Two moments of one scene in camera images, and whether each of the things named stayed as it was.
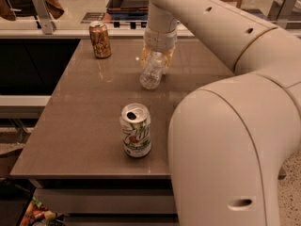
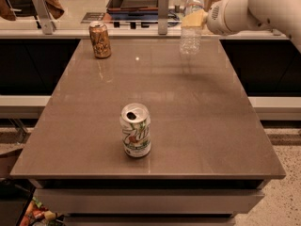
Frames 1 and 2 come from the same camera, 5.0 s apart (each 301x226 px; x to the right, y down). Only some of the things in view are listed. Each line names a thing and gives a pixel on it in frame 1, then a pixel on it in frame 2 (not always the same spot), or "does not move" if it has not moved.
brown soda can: [100, 39] does not move
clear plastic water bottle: [151, 74] to [191, 38]
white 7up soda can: [135, 125] does not move
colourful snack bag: [38, 215] does not move
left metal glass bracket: [48, 25] does not move
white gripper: [160, 41] to [216, 19]
